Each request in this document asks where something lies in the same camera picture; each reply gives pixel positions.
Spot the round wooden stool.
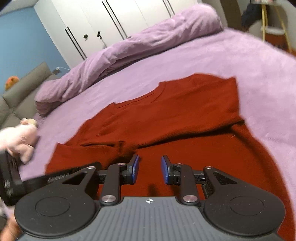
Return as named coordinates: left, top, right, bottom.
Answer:
left=262, top=26, right=286, bottom=49

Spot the purple bed sheet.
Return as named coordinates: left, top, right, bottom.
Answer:
left=20, top=29, right=295, bottom=201

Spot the grey sofa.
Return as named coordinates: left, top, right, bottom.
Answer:
left=1, top=62, right=58, bottom=129

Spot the white wardrobe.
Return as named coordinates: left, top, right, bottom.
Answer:
left=33, top=0, right=200, bottom=69

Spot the orange plush toy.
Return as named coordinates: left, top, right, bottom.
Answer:
left=5, top=76, right=20, bottom=91

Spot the red knit cardigan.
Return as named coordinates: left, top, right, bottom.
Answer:
left=46, top=74, right=295, bottom=240

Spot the yellow legged side table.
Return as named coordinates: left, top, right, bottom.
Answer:
left=250, top=1, right=293, bottom=54

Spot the pink plush pig toy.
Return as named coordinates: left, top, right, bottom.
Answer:
left=1, top=118, right=38, bottom=164

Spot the dark clothes pile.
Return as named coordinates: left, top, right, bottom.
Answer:
left=241, top=3, right=262, bottom=32

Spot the purple rumpled duvet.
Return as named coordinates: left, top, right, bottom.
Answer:
left=35, top=4, right=224, bottom=116

